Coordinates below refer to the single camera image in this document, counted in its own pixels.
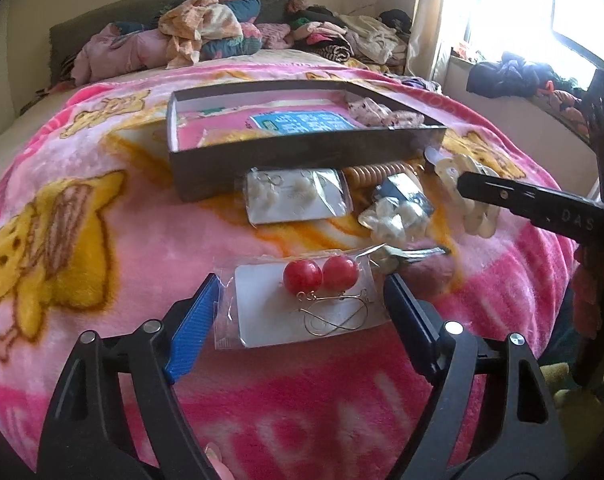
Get pearl earrings packet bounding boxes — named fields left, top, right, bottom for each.
left=243, top=166, right=354, bottom=224

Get dark clothes on windowsill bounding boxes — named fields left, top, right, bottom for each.
left=466, top=51, right=599, bottom=133

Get pink clothes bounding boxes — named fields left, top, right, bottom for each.
left=73, top=21, right=174, bottom=84

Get pile of mixed clothes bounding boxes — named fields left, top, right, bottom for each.
left=256, top=5, right=414, bottom=69

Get cream wardrobe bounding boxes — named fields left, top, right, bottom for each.
left=0, top=0, right=54, bottom=116

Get red ball earrings packet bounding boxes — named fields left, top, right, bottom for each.
left=213, top=246, right=399, bottom=352

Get window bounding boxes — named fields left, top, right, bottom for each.
left=447, top=0, right=604, bottom=68

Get grey cardboard box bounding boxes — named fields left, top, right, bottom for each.
left=166, top=80, right=449, bottom=202

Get orange spiral hair tie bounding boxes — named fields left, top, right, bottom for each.
left=344, top=160, right=429, bottom=192

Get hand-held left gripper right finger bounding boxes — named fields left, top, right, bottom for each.
left=382, top=272, right=558, bottom=480

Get pink plastic sheet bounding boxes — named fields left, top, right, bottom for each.
left=176, top=104, right=355, bottom=151

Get pearl beads bag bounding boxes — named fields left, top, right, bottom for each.
left=357, top=172, right=437, bottom=247

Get cream plastic chain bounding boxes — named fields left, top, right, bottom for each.
left=433, top=156, right=501, bottom=239

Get cream curtain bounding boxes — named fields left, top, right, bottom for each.
left=406, top=0, right=464, bottom=92

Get pink printed blanket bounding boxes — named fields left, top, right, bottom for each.
left=0, top=62, right=583, bottom=480

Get blue printed card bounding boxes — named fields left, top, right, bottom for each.
left=248, top=109, right=354, bottom=137

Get dark blue floral pillow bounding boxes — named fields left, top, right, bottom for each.
left=201, top=0, right=264, bottom=62

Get person's left hand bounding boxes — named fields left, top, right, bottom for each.
left=204, top=441, right=231, bottom=480

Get spotted pink scrunchie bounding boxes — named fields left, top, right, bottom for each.
left=346, top=97, right=426, bottom=129

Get grey green headboard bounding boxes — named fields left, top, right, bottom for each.
left=48, top=0, right=299, bottom=86

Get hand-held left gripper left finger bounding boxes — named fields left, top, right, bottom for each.
left=37, top=272, right=223, bottom=480

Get metal hair clip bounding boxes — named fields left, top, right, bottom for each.
left=369, top=244, right=450, bottom=275

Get orange floral cloth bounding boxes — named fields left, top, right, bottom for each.
left=158, top=0, right=246, bottom=69

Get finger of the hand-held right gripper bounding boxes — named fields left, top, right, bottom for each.
left=456, top=171, right=604, bottom=247

